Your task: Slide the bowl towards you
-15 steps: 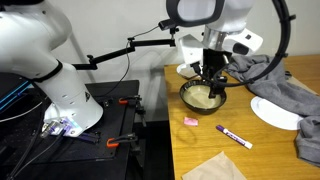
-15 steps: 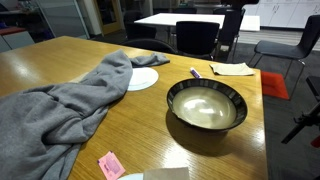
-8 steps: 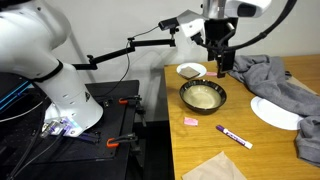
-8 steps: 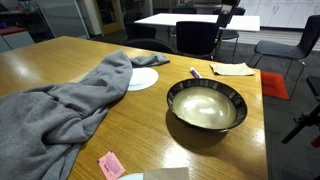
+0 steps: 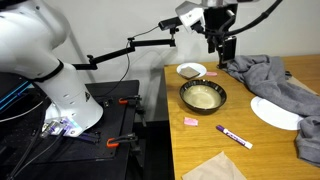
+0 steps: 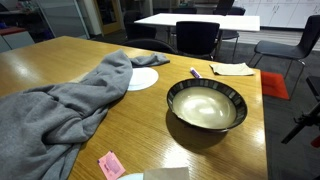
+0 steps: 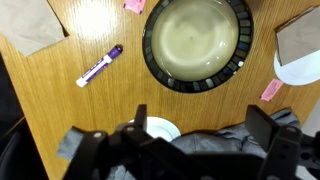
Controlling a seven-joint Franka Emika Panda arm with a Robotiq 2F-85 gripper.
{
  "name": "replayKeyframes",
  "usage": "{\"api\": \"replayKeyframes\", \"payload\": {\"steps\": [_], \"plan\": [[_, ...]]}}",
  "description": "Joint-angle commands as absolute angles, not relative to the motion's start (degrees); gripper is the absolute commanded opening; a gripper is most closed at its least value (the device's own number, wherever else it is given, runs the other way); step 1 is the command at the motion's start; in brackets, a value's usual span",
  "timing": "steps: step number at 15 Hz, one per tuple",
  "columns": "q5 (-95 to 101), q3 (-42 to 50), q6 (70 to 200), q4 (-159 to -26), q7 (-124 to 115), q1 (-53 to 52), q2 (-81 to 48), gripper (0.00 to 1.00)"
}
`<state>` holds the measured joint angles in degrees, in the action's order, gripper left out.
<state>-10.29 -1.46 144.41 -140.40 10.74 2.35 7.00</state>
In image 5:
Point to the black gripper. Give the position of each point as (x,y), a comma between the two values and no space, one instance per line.
(218,20)

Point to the dark bowl cream inside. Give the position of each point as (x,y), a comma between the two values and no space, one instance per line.
(202,96)

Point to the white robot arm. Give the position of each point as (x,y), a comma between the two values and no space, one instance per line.
(40,50)

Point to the pink sticky note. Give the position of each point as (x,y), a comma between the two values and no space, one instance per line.
(211,73)
(190,121)

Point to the small white plate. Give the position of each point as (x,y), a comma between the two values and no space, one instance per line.
(196,67)

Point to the brown paper square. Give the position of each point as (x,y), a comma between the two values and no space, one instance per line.
(190,72)

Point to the grey cloth garment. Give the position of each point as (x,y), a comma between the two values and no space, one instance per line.
(276,83)

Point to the large white plate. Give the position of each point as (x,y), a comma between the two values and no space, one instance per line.
(273,113)

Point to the tan paper sheet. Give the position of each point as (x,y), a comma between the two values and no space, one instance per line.
(301,85)

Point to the purple and white marker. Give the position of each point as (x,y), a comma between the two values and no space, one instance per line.
(234,137)

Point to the beige paper napkin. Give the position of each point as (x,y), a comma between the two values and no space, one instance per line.
(215,168)

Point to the black robot stand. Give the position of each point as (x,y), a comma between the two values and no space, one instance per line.
(110,126)

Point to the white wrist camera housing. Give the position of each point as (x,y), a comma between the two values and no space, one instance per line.
(190,15)

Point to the black camera on mount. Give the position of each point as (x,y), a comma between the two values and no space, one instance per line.
(169,24)

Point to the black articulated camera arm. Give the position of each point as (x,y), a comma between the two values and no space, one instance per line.
(133,46)

